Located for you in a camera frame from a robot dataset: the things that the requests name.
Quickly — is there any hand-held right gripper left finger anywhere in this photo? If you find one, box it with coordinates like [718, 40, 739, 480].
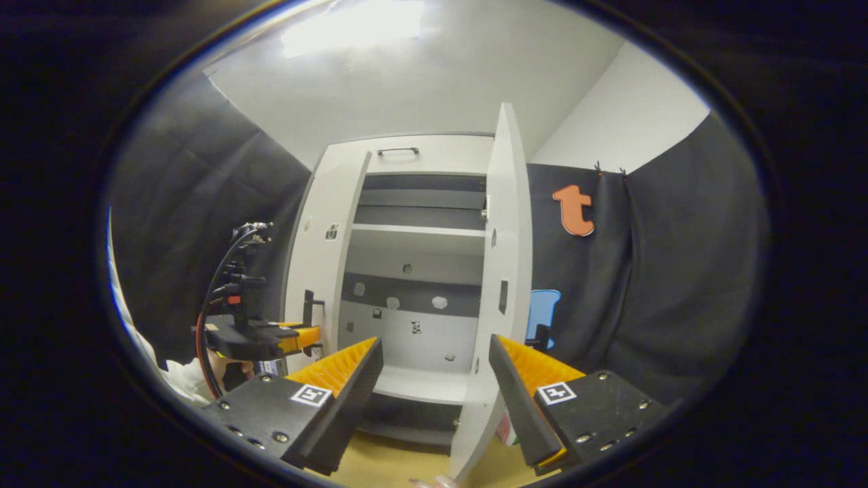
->
[202, 337, 384, 477]

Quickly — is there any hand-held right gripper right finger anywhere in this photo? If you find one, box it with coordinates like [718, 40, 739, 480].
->
[488, 333, 672, 475]

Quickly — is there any white shoe cabinet door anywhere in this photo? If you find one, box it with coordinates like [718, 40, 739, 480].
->
[448, 102, 534, 483]
[285, 150, 372, 370]

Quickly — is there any white double-door shoe cabinet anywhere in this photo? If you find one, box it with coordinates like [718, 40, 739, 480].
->
[281, 132, 536, 448]

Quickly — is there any white cabinet bottom board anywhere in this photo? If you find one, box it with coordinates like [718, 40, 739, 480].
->
[373, 366, 475, 405]

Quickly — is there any white inner cabinet shelf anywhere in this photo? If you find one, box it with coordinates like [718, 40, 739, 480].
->
[351, 224, 486, 238]

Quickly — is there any white cabinet drawer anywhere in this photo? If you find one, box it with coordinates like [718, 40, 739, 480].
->
[332, 134, 499, 176]

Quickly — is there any black backdrop cloth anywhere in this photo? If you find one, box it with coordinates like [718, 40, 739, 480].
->
[526, 112, 770, 407]
[108, 68, 313, 370]

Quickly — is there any black red cable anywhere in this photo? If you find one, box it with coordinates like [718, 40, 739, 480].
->
[195, 227, 262, 401]

